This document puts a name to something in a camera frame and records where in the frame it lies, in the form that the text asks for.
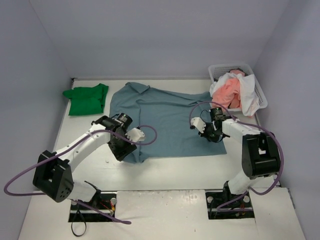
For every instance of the white t shirt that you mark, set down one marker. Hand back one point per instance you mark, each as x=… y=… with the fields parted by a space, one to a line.
x=250 y=92

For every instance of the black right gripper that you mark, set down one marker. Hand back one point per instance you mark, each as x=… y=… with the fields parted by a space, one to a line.
x=211 y=136

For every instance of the white laundry basket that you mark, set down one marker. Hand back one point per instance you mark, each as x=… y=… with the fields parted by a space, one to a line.
x=218 y=70

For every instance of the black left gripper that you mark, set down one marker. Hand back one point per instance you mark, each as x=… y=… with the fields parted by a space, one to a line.
x=124 y=152

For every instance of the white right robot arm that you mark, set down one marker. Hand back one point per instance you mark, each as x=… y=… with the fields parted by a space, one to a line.
x=259 y=154

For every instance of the pink t shirt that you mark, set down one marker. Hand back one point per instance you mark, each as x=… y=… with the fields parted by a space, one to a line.
x=227 y=92

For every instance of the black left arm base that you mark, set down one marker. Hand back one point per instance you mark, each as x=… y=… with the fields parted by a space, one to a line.
x=106 y=204

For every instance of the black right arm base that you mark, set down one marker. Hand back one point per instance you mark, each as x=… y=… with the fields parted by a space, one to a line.
x=222 y=206

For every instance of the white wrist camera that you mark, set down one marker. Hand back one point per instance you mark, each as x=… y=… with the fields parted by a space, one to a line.
x=135 y=135
x=198 y=123

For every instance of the grey-blue t shirt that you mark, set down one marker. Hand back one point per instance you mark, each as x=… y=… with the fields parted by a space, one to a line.
x=164 y=118

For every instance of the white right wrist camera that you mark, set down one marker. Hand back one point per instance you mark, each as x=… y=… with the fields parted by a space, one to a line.
x=198 y=123

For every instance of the green t shirt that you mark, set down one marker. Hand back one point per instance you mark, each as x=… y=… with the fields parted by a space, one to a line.
x=85 y=101

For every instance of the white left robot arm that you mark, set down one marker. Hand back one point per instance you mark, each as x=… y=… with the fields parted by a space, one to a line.
x=54 y=176

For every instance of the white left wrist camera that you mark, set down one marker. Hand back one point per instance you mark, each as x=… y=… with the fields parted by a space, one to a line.
x=135 y=135

